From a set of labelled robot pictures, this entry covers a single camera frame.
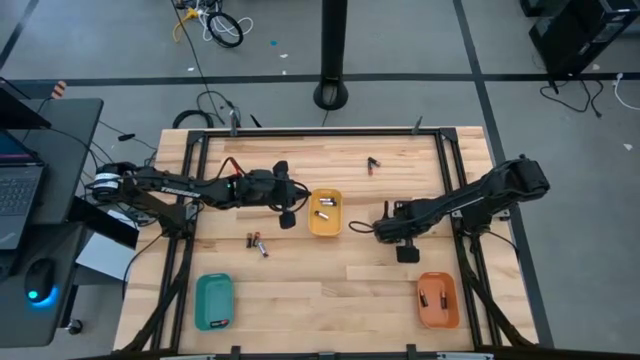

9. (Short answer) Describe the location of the grey laptop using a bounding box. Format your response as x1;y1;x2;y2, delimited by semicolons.
0;130;49;251

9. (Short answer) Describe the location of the coiled black cable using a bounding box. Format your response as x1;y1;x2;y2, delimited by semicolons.
206;10;245;50

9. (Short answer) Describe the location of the teal plastic tray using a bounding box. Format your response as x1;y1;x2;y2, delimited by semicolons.
194;272;235;332

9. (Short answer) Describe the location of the black computer mouse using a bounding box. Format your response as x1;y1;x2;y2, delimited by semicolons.
24;257;57;306

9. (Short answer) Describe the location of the orange plastic tray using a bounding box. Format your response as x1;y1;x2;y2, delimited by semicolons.
417;271;461;330

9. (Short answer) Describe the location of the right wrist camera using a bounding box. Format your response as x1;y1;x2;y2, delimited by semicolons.
396;238;421;265

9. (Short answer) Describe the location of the black desk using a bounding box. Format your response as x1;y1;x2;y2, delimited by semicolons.
0;97;105;349

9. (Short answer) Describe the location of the white cable with plug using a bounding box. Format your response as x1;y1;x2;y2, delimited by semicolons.
612;72;640;112

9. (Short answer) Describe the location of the black equipment rack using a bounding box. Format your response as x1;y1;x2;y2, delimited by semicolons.
528;0;640;79

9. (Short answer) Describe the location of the yellow floor cable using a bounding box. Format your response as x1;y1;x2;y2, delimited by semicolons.
172;7;201;42

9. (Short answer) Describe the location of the black floor cable with plug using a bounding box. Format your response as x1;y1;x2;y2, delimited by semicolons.
539;79;604;120

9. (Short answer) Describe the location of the black aluminium table frame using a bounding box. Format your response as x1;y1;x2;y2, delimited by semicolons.
114;127;541;360

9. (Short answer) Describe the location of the black camera stand pole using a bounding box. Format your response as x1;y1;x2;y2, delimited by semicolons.
313;0;350;112

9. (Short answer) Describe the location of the black monitor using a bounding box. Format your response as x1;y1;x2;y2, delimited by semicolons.
0;77;51;130

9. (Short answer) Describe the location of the thick black cable arc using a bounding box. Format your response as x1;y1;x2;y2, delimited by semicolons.
172;108;216;130

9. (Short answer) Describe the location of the white box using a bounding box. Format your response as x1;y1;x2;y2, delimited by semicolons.
74;232;139;282

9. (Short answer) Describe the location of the yellow plastic tray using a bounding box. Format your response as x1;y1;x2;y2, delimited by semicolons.
307;187;345;238

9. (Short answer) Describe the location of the white floor cable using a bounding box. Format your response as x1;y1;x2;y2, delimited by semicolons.
198;3;255;44

